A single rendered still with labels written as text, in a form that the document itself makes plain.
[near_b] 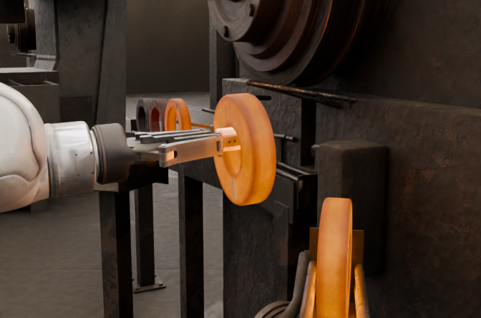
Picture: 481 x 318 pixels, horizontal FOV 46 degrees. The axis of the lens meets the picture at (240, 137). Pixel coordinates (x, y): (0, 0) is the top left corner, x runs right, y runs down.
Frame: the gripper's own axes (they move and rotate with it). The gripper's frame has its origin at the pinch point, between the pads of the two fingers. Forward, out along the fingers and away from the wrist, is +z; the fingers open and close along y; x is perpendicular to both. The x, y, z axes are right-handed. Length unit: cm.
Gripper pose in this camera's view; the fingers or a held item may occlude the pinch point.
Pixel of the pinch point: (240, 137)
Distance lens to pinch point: 78.8
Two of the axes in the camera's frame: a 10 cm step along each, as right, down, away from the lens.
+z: 9.1, -1.1, 4.0
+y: 4.1, 1.5, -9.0
